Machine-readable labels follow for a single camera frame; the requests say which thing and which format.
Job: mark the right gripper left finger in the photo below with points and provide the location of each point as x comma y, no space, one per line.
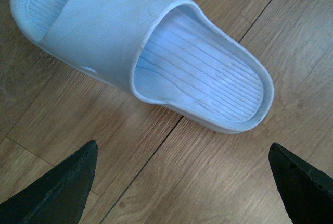
60,195

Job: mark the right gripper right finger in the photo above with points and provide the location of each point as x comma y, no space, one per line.
306,192

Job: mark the light blue slipper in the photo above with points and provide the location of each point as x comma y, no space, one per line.
163,52

